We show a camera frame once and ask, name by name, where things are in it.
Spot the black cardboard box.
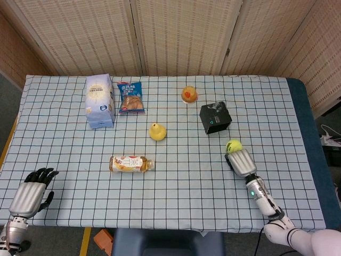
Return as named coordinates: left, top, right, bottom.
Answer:
left=199, top=101, right=232, bottom=135

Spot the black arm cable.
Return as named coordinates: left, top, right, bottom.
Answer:
left=254, top=230, right=267, bottom=256

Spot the checkered light blue tablecloth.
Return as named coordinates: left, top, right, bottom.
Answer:
left=0, top=74, right=327, bottom=233

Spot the orange block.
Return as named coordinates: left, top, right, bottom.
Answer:
left=93, top=229, right=115, bottom=255

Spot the tea bottle with label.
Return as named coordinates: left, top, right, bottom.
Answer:
left=109, top=154, right=156, bottom=174

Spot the pale blue paper package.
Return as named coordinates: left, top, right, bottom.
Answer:
left=85, top=74, right=117, bottom=130

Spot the blue snack bag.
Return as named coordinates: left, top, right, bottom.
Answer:
left=116, top=81, right=147, bottom=116

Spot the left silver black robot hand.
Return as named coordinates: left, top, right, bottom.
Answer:
left=8, top=167, right=60, bottom=220

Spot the yellow pear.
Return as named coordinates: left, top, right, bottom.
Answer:
left=148, top=122, right=168, bottom=142

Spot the black plastic bin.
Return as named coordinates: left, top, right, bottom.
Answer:
left=321, top=145, right=341, bottom=168

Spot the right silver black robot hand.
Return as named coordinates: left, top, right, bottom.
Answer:
left=224, top=148, right=258, bottom=178

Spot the woven beige folding screen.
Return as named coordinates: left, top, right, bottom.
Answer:
left=0, top=0, right=341, bottom=114

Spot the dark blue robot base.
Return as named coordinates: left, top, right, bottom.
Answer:
left=111, top=228, right=226, bottom=256

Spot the white cable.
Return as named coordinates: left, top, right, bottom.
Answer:
left=319, top=124, right=341, bottom=147

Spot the yellow tennis ball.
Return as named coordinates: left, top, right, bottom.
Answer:
left=225, top=139, right=243, bottom=155

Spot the dark blue padded table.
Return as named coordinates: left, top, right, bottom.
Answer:
left=286, top=77, right=341, bottom=230

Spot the orange jelly cup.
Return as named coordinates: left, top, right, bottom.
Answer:
left=181, top=85, right=199, bottom=105

